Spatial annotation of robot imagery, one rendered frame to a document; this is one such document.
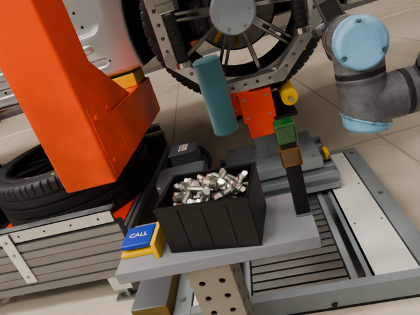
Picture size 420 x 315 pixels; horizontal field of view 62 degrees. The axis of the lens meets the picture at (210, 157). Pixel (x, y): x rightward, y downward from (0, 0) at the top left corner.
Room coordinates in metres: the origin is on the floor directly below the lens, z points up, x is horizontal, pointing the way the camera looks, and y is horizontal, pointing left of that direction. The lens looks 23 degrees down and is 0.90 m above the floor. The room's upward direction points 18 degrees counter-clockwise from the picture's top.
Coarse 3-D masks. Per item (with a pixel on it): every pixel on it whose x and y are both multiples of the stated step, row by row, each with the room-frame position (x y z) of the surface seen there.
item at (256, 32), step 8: (208, 0) 1.46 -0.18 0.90; (256, 0) 1.43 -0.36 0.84; (256, 8) 1.43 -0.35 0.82; (264, 8) 1.42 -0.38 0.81; (272, 8) 1.42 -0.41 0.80; (264, 16) 1.43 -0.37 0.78; (208, 24) 1.47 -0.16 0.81; (264, 24) 1.43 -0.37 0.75; (216, 32) 1.46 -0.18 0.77; (248, 32) 1.44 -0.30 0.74; (256, 32) 1.43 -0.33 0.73; (208, 40) 1.47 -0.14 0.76; (232, 40) 1.45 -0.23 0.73; (240, 40) 1.45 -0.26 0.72; (232, 48) 1.45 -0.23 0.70
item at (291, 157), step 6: (282, 150) 0.59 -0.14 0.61; (288, 150) 0.59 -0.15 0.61; (294, 150) 0.59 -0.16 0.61; (300, 150) 0.59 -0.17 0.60; (282, 156) 0.59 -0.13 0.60; (288, 156) 0.59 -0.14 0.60; (294, 156) 0.59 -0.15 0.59; (300, 156) 0.59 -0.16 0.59; (282, 162) 0.59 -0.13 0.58; (288, 162) 0.59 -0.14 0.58; (294, 162) 0.59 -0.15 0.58; (300, 162) 0.59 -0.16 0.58
